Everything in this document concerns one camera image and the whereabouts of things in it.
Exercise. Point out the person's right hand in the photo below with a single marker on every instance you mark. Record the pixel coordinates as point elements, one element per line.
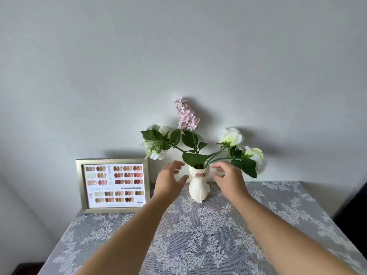
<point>233,183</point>

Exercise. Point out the person's left hand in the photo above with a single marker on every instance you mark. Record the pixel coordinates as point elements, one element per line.
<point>167,183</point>

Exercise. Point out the white cat vase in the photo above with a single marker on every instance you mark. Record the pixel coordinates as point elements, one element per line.
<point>199,189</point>

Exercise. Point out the white artificial hydrangea stem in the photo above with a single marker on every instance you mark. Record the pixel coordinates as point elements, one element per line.
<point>153,153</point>

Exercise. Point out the white artificial rose stem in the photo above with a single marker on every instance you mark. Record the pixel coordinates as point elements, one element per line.
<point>256,157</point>
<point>230,137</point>
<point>164,130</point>

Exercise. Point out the framed nail colour chart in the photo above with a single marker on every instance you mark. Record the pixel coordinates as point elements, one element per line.
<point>114,186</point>

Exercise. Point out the pink artificial lilac stem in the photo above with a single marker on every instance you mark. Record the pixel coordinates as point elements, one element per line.
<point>186,117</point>

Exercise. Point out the person's left forearm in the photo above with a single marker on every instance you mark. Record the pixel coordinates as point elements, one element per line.
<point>129,240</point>

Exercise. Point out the person's right forearm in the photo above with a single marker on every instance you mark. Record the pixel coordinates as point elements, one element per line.
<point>286,234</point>

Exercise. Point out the grey floral lace tablecloth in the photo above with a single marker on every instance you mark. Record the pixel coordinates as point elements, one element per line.
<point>286,197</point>

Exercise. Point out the black fabric cabinet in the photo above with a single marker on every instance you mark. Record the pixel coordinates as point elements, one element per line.
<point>355,220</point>

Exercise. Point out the dark wooden furniture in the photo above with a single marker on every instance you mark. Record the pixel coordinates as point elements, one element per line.
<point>28,270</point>

